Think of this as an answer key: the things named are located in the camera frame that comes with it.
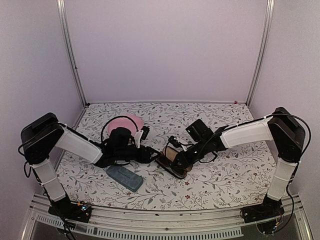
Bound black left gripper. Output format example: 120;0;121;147
115;145;162;164

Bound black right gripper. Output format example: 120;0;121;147
170;139;209;170

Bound black glasses case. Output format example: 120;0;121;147
155;146;193;180

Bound brown sunglasses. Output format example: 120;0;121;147
163;164;193;179

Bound grey case green lining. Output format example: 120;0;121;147
106;165;144;193

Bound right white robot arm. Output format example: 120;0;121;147
171;107;307;218

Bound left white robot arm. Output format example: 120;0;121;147
18;112;160;217

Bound pink plate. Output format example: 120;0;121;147
107;115;144;136

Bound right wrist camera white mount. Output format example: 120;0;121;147
168;135;193;152

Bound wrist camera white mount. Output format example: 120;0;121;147
134;126;150;149
168;135;193;152

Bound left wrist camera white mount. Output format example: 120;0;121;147
134;126;150;149

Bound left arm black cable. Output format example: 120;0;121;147
99;114;141;146

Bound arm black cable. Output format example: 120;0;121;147
99;114;141;146
159;117;312;180

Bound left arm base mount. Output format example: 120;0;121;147
48;196;92;223

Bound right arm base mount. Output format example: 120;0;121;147
239;188;295;236

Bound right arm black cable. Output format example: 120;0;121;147
159;117;312;180

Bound front aluminium rail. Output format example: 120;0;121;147
20;194;315;240

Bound left aluminium frame post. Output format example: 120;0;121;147
56;0;88;108

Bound aluminium frame post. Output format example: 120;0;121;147
56;0;88;108
245;0;275;108

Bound right aluminium frame post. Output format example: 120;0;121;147
245;0;275;108

